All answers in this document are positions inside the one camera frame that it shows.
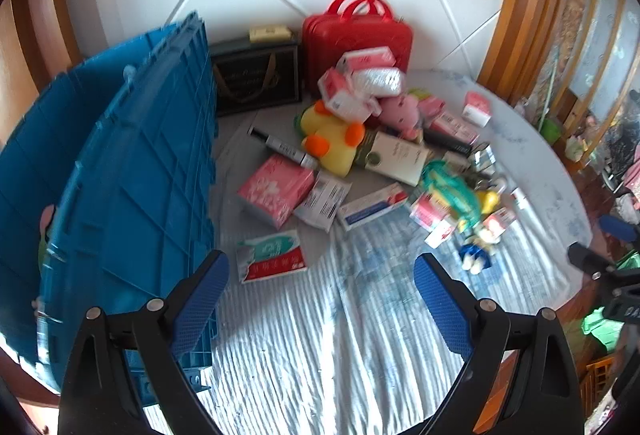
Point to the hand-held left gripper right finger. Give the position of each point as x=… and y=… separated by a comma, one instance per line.
x=445, y=300

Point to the black silver long box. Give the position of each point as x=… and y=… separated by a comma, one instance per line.
x=282, y=147

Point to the green red wipes packet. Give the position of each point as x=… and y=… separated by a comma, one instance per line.
x=270, y=255

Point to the green white box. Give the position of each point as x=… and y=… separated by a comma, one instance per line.
x=395, y=155

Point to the green plastic bag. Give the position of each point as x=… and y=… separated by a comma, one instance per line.
x=600, y=330

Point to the pink cosmetic box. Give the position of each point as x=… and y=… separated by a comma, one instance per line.
x=452, y=125

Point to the small red white box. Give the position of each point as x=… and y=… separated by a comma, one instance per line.
x=441, y=235
x=427, y=211
x=500, y=221

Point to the pink floral tissue pack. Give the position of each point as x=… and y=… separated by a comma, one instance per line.
x=275, y=190

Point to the blue white striped cloth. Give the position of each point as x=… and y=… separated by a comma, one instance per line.
x=325, y=345

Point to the green bucket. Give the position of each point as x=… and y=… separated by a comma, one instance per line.
x=550, y=129

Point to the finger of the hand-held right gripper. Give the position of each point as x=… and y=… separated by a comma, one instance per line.
x=622, y=228
x=587, y=259

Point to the blue white toy figure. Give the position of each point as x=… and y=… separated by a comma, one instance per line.
x=475, y=255

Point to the red carrying case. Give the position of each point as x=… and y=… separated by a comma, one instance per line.
x=357, y=35

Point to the white blue medicine box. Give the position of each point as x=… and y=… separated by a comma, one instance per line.
x=375, y=207

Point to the pile of pink tissue packets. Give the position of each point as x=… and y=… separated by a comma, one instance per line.
x=350, y=105

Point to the small beige box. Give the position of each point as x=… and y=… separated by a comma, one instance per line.
x=270, y=32

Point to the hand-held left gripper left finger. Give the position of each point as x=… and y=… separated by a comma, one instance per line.
x=200, y=295

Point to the crumpled silver foil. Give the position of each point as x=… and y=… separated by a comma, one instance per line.
x=482, y=157

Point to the blue plastic crate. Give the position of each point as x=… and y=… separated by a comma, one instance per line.
x=140, y=175

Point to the pink pig plush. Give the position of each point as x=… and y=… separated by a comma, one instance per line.
x=400, y=112

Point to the white barcode packet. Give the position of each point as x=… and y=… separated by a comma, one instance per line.
x=325, y=202

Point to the yellow duck plush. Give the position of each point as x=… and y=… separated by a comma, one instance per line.
x=332, y=142

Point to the green plastic packet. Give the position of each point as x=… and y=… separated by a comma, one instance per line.
x=450, y=195

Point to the wooden door frame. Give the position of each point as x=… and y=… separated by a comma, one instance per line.
x=535, y=5
x=40, y=15

